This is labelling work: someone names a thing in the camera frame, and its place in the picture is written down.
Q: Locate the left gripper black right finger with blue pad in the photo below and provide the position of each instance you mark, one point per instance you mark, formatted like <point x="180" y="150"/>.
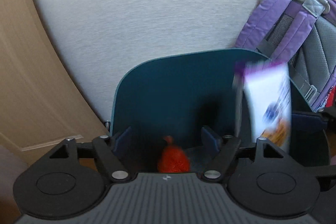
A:
<point x="235" y="163"/>

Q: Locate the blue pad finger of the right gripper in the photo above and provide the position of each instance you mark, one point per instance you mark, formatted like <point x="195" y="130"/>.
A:
<point x="312" y="122"/>

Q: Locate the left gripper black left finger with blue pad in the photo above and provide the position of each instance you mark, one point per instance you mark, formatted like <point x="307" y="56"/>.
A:
<point x="65" y="159"/>

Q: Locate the purple snack bag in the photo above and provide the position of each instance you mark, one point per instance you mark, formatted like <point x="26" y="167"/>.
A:
<point x="263" y="102"/>

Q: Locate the red wrapper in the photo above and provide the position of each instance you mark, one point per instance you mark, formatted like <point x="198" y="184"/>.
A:
<point x="173" y="158"/>

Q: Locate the dark teal trash bin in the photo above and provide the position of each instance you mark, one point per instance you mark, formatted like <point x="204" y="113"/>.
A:
<point x="177" y="96"/>

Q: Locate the red backpack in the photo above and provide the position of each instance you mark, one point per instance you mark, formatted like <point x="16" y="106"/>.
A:
<point x="331" y="97"/>

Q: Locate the wooden door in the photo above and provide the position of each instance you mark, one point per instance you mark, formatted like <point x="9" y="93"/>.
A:
<point x="40" y="104"/>

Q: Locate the purple grey backpack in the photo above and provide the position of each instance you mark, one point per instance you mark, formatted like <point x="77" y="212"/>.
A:
<point x="300" y="33"/>

